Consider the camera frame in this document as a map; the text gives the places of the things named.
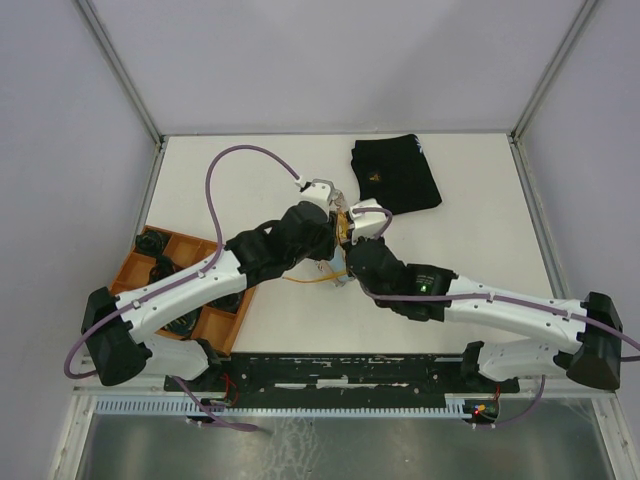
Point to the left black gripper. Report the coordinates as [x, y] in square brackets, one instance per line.
[327, 248]

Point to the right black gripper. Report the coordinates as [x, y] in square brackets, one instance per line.
[379, 243]

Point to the orange sunglasses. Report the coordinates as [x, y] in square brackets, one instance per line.
[342, 230]

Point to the flag print glasses case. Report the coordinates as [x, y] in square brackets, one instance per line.
[327, 275]

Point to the map print glasses case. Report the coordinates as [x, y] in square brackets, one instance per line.
[340, 203]

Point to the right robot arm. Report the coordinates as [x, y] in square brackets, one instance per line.
[578, 339]

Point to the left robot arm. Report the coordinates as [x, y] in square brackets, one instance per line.
[122, 331]

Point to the black sunglasses in tray middle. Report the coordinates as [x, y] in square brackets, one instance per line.
[164, 267]

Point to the black sunglasses in tray corner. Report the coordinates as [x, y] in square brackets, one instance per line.
[151, 242]

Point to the black folded cloth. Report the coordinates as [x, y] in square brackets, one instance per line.
[395, 173]

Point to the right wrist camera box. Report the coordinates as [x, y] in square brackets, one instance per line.
[368, 220]

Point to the light blue cable duct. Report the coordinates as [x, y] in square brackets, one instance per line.
[181, 405]

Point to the left corner aluminium post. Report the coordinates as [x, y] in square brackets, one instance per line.
[89, 14]

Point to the corner aluminium post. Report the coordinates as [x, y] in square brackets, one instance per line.
[89, 14]
[551, 72]

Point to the right corner aluminium post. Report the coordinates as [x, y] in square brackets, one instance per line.
[551, 72]

